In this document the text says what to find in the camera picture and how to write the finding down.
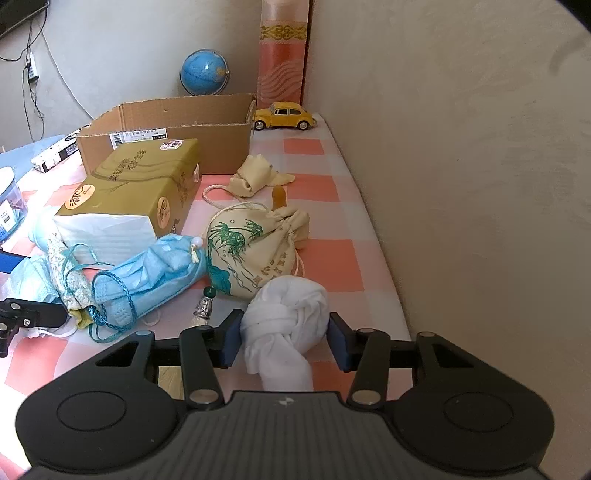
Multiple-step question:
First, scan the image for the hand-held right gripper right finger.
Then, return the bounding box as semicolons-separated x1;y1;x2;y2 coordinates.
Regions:
329;312;485;409

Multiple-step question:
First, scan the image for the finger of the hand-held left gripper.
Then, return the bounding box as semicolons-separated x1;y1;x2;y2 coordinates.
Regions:
0;298;70;358
0;249;20;278

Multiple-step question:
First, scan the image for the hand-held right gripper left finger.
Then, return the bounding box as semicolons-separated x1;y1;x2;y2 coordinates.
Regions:
95;309;245;407

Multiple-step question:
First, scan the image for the blue face mask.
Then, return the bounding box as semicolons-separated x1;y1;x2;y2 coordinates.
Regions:
0;256;77;340
90;233;206;342

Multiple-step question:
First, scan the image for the green floral sachet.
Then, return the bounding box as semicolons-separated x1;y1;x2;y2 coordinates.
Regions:
46;233;116;330

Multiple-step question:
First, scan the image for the white knotted cloth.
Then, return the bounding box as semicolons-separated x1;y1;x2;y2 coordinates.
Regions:
240;275;331;393

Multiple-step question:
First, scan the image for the bamboo print drawstring pouch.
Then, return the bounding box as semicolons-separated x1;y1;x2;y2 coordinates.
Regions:
202;184;311;303

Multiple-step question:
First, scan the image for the beige cloth pouch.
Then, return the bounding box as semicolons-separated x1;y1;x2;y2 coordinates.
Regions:
225;154;296;199

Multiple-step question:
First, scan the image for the cardboard box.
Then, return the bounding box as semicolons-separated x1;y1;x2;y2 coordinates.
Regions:
75;93;257;178

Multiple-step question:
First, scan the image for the silver tassel ornament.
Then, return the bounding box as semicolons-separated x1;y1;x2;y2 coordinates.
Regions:
185;286;218;330

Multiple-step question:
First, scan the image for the clear plastic container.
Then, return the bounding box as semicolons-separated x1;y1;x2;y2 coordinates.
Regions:
0;166;28;243

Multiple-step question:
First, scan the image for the black and white pen box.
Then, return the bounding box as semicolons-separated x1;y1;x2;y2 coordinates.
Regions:
31;129;93;174

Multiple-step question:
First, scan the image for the pink checked bedsheet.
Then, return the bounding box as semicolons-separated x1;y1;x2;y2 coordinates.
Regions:
0;111;411;402

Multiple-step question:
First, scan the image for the golden tissue pack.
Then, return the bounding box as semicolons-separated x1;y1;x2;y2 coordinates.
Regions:
53;137;202;259

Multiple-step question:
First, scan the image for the yellow toy car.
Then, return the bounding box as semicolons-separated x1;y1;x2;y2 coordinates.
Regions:
252;102;317;132

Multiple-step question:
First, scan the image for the blue desk globe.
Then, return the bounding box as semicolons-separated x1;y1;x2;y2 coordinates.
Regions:
178;48;230;97

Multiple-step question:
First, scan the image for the pink patterned curtain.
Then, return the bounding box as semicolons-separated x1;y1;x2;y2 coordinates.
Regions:
256;0;315;109

